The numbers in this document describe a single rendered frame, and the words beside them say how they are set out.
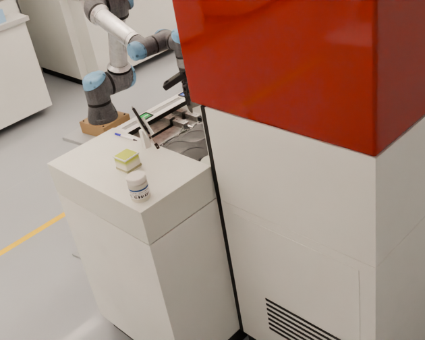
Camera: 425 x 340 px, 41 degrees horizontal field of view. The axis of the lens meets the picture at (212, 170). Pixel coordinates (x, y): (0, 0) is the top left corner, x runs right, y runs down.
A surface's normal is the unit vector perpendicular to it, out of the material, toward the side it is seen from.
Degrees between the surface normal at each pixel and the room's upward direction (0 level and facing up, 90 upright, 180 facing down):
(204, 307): 90
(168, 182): 0
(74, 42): 90
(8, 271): 0
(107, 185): 0
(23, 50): 90
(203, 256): 90
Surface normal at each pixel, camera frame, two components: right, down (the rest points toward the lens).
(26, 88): 0.71, 0.28
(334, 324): -0.69, 0.47
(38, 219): -0.15, -0.84
